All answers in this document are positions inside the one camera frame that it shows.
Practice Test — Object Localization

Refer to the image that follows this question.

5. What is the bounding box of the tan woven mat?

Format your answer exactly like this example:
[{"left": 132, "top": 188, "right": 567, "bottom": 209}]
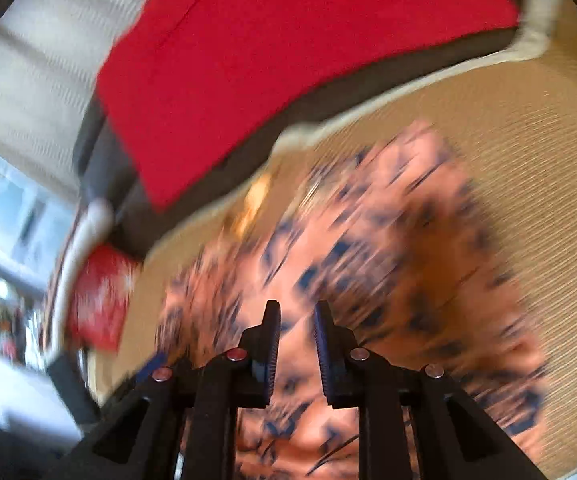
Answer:
[{"left": 43, "top": 0, "right": 577, "bottom": 480}]

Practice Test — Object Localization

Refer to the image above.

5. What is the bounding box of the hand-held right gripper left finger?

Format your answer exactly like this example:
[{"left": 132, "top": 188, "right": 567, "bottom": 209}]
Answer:
[{"left": 43, "top": 300, "right": 282, "bottom": 480}]

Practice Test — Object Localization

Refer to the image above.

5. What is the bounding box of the red shiny packet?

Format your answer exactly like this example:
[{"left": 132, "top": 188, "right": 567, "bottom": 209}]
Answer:
[{"left": 66, "top": 245, "right": 142, "bottom": 351}]

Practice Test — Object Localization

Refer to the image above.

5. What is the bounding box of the dark grey cushion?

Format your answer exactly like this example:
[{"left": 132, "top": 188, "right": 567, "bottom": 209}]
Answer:
[{"left": 73, "top": 27, "right": 519, "bottom": 261}]

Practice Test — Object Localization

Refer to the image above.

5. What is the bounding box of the red cloth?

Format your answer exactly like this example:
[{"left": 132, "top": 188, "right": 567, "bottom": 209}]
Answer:
[{"left": 96, "top": 0, "right": 521, "bottom": 213}]

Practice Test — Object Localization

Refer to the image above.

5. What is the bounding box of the orange floral print garment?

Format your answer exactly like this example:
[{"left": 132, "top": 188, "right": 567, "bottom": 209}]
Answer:
[{"left": 156, "top": 120, "right": 551, "bottom": 480}]

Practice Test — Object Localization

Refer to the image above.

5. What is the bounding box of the cream leather sofa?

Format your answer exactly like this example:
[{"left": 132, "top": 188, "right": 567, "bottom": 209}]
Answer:
[{"left": 0, "top": 0, "right": 169, "bottom": 201}]

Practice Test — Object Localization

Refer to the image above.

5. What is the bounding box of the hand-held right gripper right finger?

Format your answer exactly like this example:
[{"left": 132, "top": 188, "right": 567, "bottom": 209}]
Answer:
[{"left": 314, "top": 300, "right": 550, "bottom": 480}]

